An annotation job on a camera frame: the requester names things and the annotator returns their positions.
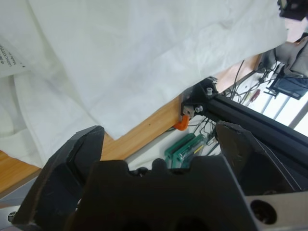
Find white Unitree print t-shirt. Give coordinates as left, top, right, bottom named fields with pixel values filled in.
left=0, top=0, right=289, bottom=169

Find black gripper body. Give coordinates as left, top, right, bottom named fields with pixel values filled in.
left=276, top=0, right=308, bottom=20

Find white window frame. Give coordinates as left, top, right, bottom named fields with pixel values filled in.
left=245, top=93, right=308, bottom=130

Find tangled black floor cables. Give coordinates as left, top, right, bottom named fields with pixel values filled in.
left=221, top=67, right=282, bottom=106

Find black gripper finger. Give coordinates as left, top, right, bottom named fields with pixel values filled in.
left=215, top=120, right=303, bottom=197
left=12, top=125, right=105, bottom=226

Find red handled screwdriver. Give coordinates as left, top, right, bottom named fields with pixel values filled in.
left=249, top=88, right=261, bottom=102

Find black framed blue screen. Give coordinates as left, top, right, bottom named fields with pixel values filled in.
left=265, top=76, right=308, bottom=101

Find long thin black cable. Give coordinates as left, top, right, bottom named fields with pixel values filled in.
left=231, top=59, right=245, bottom=97

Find dark camera post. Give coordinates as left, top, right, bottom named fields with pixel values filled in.
left=204, top=95, right=308, bottom=191

